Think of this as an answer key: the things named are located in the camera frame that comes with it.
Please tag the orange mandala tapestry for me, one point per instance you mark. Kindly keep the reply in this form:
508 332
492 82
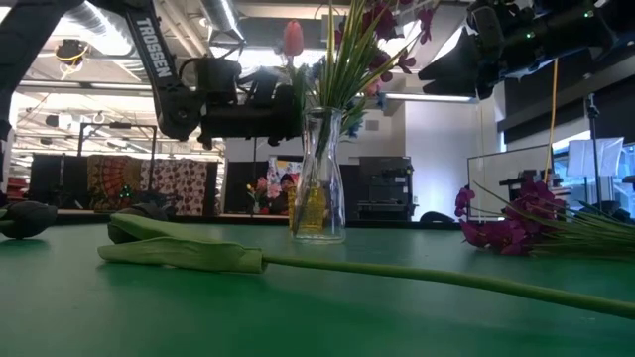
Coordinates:
111 178

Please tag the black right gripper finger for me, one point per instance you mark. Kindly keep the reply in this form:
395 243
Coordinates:
461 89
456 59

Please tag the colourful poster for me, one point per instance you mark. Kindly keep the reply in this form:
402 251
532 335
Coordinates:
278 166

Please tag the green tulip stem with leaves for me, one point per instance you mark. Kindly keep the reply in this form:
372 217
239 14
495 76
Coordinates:
198 253

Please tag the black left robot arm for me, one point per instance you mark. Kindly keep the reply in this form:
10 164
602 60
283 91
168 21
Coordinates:
159 64

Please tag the black partition panel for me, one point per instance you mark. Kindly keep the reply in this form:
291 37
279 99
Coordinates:
54 178
238 188

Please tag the magenta artificial flower bunch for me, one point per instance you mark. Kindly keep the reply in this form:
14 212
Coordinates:
342 64
516 233

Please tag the black pegboard desk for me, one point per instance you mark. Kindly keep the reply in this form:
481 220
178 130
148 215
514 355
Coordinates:
508 181

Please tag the clear glass vase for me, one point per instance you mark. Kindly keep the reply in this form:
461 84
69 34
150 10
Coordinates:
335 218

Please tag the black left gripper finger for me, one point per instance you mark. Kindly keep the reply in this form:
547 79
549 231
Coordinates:
290 114

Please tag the white floral tapestry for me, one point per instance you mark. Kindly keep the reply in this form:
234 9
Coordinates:
173 178

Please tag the pink artificial tulip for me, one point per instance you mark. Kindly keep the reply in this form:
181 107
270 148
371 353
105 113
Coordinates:
370 89
293 38

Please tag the dark office chair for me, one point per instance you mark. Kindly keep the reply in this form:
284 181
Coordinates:
602 210

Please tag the black ceiling dome device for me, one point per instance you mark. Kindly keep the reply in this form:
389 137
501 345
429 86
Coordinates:
70 51

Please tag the white sheet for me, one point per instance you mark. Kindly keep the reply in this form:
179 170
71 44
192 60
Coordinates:
595 156

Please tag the small pink flower vase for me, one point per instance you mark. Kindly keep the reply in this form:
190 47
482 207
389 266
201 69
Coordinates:
259 191

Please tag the green table mat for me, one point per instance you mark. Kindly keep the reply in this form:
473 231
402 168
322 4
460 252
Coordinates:
317 317

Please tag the glass partition panel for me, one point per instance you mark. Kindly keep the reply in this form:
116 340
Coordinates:
496 168

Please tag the black tripod stand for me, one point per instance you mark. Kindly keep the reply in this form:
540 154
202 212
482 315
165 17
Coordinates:
592 106

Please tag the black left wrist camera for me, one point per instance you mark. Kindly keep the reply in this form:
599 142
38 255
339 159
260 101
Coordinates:
263 89

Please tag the black equipment rack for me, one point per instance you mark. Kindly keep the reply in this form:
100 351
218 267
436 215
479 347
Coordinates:
384 188

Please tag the black camera gantry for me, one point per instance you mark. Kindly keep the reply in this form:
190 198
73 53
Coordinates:
119 125

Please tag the dark artificial tulip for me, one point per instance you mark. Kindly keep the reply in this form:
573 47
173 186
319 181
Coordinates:
30 219

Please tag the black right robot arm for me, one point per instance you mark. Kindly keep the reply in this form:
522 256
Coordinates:
625 12

